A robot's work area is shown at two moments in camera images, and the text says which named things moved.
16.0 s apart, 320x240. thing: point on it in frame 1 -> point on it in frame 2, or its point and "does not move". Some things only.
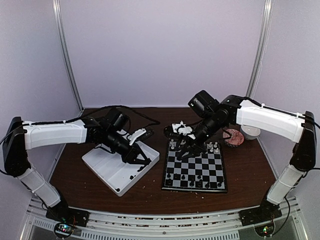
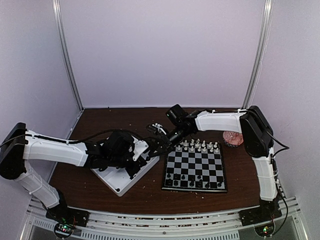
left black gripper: (130, 156) -> (139, 164)
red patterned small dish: (237, 138) does not move
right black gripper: (191, 146) -> (168, 145)
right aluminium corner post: (261, 48) does not move
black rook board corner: (169, 182) does not move
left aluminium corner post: (58, 14) does not move
